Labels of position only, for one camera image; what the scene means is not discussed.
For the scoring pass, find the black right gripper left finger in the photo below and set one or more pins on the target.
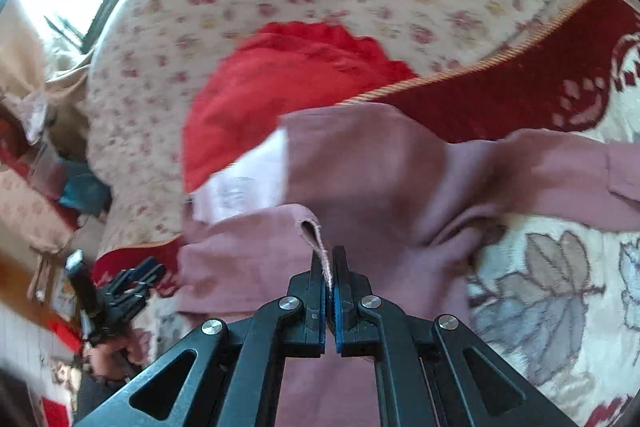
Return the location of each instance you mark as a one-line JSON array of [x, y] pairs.
[[290, 327]]

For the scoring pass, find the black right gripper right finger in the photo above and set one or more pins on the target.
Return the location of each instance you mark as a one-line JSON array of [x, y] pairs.
[[366, 325]]

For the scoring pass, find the mauve pink garment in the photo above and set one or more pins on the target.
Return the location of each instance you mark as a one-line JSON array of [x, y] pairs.
[[532, 240]]

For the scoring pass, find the person's left hand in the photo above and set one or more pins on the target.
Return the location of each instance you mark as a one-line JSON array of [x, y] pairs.
[[111, 360]]

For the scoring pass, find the teal blue cloth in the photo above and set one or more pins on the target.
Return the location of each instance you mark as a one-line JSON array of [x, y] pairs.
[[83, 191]]

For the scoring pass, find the red and cream leaf blanket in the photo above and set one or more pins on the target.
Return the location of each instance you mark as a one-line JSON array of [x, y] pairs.
[[579, 76]]

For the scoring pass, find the beige curtain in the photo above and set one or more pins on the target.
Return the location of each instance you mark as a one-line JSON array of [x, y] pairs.
[[43, 80]]

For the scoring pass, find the red knit garment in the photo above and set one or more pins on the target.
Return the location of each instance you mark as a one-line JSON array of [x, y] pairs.
[[282, 68]]

